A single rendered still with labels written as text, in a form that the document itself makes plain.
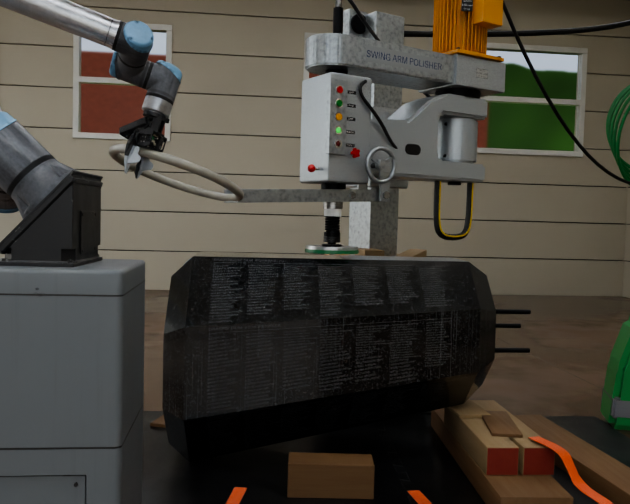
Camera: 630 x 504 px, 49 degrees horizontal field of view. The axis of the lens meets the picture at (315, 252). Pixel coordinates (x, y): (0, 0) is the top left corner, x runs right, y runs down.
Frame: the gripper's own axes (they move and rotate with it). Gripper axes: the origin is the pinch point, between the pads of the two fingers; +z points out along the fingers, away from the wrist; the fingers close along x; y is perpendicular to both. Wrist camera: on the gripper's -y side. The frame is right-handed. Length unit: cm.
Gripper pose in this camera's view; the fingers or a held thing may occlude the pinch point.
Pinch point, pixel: (130, 171)
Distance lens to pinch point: 229.9
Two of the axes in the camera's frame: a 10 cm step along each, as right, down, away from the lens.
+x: 4.2, 2.3, 8.8
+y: 8.6, 2.0, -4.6
